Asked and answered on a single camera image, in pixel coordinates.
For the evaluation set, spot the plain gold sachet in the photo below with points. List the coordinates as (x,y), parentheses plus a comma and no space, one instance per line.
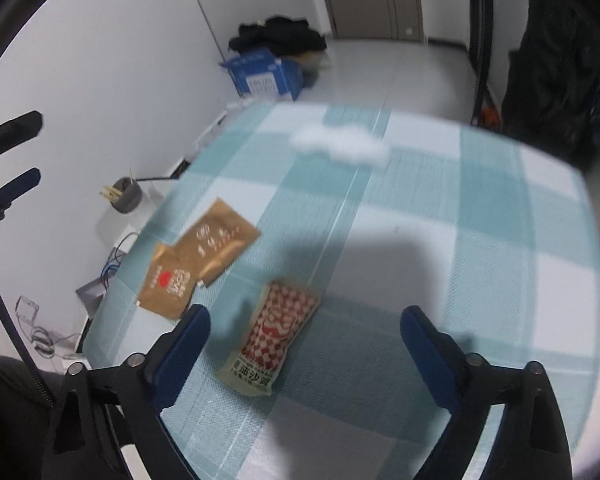
(215,240)

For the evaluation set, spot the bundle of wooden sticks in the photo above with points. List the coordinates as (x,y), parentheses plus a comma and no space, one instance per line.
(111,194)

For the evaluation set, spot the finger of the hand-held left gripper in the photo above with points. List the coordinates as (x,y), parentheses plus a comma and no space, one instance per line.
(15,127)
(15,185)

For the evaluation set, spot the teal white checkered tablecloth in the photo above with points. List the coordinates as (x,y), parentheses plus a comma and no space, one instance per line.
(430,220)

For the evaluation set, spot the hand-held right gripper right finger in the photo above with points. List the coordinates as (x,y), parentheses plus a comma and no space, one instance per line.
(422,355)

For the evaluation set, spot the translucent plastic bag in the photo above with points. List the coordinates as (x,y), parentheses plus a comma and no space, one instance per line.
(315,67)

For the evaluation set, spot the person's dark zip jacket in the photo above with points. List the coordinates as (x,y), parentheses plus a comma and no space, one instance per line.
(10,410)

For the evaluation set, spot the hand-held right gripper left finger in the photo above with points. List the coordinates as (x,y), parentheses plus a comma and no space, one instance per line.
(187,350)

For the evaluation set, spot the fluffy white tissue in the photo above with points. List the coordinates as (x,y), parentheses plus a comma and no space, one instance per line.
(340,145)

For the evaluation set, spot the blue cardboard box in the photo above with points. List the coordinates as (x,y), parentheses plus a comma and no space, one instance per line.
(260,75)

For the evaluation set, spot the gold sachet with red dot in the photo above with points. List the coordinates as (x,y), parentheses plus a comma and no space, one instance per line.
(167,285)

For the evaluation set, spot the black hanging jacket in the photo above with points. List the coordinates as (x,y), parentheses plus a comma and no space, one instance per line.
(545,70)

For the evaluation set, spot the red checkered sauce sachet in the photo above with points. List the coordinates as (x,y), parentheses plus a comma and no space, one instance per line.
(270,330)

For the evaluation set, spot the grey box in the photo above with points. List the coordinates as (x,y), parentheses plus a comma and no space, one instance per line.
(90,297)

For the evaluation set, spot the small orange object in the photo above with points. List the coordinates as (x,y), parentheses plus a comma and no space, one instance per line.
(489,117)

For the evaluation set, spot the grey tape roll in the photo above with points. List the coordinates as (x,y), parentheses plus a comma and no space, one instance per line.
(129,197)

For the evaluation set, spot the grey brown door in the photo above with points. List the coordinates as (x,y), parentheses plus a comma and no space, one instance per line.
(370,0)

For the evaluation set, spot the pile of black clothes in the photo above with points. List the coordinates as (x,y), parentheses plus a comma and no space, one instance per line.
(280,35)

